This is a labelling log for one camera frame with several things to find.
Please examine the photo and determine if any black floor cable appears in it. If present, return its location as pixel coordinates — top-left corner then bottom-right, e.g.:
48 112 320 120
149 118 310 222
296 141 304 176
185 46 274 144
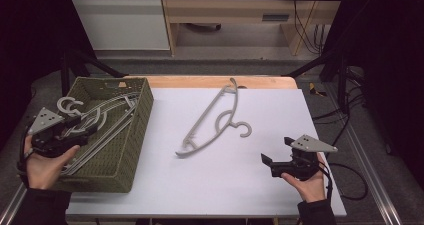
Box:
312 66 366 159

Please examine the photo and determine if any grey chair base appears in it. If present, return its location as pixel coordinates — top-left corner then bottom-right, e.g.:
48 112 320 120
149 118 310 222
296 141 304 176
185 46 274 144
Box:
182 22 223 32

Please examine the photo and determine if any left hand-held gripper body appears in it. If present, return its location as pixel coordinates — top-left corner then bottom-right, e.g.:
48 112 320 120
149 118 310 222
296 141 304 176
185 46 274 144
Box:
27 107 90 159

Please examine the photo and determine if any aluminium rail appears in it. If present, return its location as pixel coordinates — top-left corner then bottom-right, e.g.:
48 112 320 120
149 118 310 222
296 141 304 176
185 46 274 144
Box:
0 183 28 225
323 84 405 225

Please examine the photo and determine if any black stand strut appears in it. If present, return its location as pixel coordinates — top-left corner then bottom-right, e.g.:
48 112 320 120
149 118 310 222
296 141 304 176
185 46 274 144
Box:
285 48 350 114
60 48 128 97

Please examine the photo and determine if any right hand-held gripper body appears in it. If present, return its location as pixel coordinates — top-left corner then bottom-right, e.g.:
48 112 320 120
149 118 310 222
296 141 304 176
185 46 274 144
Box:
269 134 339 181

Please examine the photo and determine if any green woven basket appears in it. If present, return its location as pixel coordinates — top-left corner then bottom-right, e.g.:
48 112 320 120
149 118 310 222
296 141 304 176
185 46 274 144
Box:
49 76 155 194

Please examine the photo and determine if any white cabinet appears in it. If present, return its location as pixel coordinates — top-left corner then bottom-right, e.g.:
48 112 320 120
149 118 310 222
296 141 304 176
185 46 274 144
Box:
70 0 171 51

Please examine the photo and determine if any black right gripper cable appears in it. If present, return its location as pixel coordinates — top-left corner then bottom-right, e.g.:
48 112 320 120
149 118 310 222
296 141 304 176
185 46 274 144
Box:
318 161 370 202

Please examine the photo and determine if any light wooden desk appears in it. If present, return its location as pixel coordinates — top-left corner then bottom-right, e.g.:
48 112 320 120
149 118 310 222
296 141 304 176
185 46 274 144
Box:
159 0 348 57

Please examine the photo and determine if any person's right hand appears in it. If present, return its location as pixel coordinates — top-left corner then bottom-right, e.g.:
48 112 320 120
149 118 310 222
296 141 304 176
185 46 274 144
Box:
281 153 328 204

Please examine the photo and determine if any black curtain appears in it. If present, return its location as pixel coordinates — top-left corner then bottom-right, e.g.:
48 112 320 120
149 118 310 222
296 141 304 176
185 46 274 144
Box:
0 0 96 149
328 0 424 176

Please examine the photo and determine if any person's left hand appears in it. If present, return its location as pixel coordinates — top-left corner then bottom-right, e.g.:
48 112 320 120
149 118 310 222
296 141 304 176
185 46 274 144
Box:
23 134 81 190

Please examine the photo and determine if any black wall cable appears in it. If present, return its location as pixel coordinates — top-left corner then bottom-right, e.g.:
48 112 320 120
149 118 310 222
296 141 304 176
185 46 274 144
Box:
292 0 327 55

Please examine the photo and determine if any grey plastic hanger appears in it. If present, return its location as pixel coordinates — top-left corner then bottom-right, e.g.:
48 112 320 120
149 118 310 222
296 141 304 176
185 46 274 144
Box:
56 93 141 173
61 98 138 177
175 77 253 159

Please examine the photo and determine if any yellow black tool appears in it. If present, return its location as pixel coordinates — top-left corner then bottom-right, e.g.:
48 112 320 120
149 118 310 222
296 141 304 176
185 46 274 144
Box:
308 82 328 98

